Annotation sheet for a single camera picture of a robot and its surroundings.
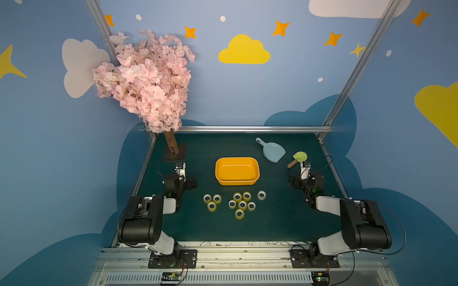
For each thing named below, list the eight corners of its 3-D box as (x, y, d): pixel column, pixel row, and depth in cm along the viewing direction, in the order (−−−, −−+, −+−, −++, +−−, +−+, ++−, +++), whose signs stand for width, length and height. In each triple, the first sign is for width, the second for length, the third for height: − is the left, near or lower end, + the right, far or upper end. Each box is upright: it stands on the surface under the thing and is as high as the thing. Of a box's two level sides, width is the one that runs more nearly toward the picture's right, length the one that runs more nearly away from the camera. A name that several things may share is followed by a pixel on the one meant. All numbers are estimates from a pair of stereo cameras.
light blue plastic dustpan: (248, 146, 118) (249, 144, 116) (261, 135, 125) (262, 133, 123) (274, 164, 109) (275, 162, 107) (287, 151, 116) (288, 149, 114)
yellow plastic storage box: (215, 184, 99) (214, 180, 95) (216, 161, 109) (216, 156, 105) (259, 185, 99) (260, 180, 95) (256, 161, 109) (258, 156, 105)
